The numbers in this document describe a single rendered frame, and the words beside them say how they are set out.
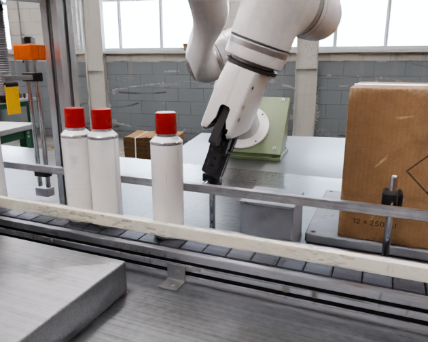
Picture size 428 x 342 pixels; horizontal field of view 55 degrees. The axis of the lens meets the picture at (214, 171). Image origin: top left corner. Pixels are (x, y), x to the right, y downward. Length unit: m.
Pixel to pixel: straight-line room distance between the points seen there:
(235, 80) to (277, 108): 1.01
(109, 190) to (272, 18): 0.39
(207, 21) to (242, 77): 0.56
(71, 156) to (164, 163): 0.18
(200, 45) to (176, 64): 5.22
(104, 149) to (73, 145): 0.06
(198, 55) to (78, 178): 0.56
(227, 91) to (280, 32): 0.10
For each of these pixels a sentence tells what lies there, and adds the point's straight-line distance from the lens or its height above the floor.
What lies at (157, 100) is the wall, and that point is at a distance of 6.49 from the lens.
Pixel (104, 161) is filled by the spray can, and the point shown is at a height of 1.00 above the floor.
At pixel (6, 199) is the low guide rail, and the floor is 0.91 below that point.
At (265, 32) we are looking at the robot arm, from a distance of 0.54.
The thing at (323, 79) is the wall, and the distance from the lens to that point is 6.10.
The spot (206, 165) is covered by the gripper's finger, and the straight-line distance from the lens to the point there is 0.61.
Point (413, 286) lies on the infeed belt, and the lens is 0.60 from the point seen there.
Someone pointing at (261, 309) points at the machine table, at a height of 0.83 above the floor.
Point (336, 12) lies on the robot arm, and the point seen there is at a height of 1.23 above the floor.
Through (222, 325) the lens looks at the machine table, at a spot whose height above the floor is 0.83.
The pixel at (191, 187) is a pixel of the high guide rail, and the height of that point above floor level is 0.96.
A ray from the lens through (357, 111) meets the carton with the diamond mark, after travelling 0.74.
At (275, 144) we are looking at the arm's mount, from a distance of 1.45.
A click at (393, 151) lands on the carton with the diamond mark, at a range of 0.74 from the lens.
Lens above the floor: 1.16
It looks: 15 degrees down
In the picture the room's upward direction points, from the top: straight up
